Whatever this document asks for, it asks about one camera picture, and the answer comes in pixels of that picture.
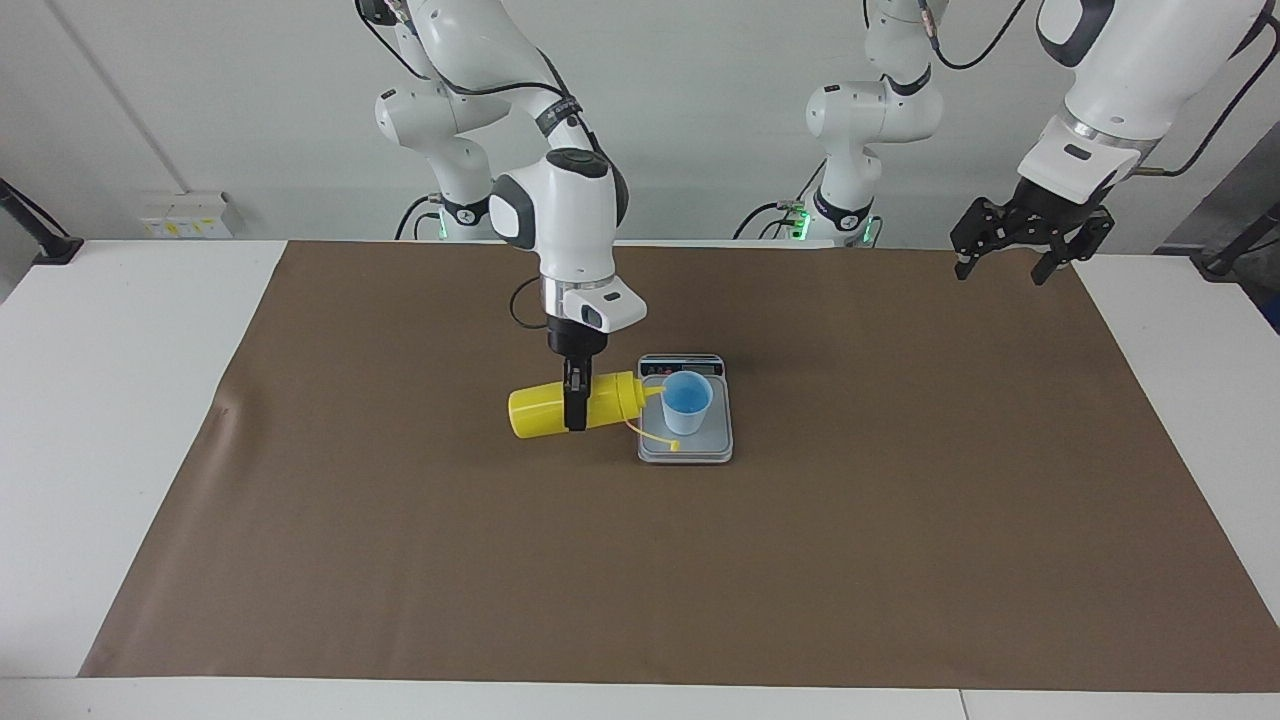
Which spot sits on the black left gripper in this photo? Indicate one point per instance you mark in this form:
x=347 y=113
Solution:
x=1050 y=212

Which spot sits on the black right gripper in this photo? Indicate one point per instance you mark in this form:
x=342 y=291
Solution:
x=578 y=342

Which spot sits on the yellow squeeze bottle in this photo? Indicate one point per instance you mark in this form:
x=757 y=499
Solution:
x=535 y=410

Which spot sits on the light blue plastic cup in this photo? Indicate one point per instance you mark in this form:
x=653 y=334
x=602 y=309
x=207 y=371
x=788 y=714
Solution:
x=687 y=410

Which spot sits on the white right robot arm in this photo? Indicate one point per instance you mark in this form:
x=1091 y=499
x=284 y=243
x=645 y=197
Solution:
x=570 y=220

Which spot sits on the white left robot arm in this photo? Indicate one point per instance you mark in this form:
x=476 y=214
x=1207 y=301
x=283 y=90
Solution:
x=1150 y=70

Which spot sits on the silver digital kitchen scale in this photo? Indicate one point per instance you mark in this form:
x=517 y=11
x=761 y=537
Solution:
x=720 y=440

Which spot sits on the brown paper table mat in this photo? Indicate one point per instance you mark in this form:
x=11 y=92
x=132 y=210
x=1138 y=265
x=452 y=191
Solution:
x=640 y=570

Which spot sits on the black clamp stand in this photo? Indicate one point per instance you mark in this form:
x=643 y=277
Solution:
x=1225 y=262
x=55 y=247

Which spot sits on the white wall outlet box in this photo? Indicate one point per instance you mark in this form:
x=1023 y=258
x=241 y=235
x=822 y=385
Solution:
x=190 y=218

